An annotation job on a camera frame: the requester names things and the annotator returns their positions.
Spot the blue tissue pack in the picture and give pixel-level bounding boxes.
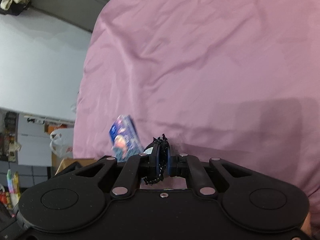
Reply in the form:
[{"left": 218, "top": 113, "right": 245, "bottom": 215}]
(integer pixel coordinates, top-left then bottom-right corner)
[{"left": 109, "top": 115, "right": 144, "bottom": 162}]

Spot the cardboard box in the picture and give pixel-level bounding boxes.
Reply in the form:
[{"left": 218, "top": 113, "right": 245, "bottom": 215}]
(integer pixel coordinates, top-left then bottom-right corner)
[{"left": 55, "top": 158, "right": 96, "bottom": 176}]

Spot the white plastic shopping bag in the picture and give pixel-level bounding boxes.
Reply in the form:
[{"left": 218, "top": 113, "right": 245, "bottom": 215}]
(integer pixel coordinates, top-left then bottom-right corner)
[{"left": 50, "top": 128, "right": 74, "bottom": 158}]

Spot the pink bed sheet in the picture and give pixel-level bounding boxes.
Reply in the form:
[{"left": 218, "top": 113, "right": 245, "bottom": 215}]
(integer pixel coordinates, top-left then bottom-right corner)
[{"left": 73, "top": 0, "right": 319, "bottom": 226}]

